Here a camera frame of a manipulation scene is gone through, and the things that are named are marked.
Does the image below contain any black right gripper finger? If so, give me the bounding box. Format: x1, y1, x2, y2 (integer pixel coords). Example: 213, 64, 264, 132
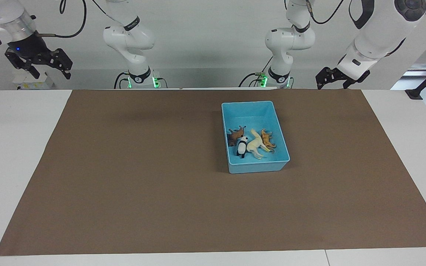
43, 49, 73, 80
24, 63, 41, 79

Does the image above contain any orange tiger toy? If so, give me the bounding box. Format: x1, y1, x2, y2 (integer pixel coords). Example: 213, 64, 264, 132
260, 129, 275, 154

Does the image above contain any cream white horse toy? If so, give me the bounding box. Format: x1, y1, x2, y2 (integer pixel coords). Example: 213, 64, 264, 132
246, 129, 271, 160

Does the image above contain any black white panda toy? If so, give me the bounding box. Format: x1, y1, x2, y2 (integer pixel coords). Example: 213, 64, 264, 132
236, 136, 249, 158

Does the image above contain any brown lion toy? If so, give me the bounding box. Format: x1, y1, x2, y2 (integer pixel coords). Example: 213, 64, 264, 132
228, 126, 247, 147

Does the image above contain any black right arm base cable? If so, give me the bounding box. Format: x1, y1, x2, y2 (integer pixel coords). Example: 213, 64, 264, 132
114, 71, 130, 89

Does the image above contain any black arm base cable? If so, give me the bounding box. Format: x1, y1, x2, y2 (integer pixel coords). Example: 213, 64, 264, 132
114, 71, 130, 89
239, 55, 274, 88

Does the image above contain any grey metal window rail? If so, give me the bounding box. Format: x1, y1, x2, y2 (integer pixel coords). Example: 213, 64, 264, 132
390, 64, 426, 91

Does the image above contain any blue plastic storage box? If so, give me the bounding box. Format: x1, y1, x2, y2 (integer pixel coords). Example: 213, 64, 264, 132
222, 101, 290, 174

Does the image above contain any brown table mat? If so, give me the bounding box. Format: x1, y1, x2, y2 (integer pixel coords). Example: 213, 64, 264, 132
0, 89, 426, 256

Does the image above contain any black left arm base cable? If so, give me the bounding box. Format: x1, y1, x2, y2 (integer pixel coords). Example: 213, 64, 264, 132
239, 55, 274, 88

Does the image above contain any white box with yellow label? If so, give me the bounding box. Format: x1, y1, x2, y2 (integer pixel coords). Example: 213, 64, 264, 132
13, 70, 54, 90

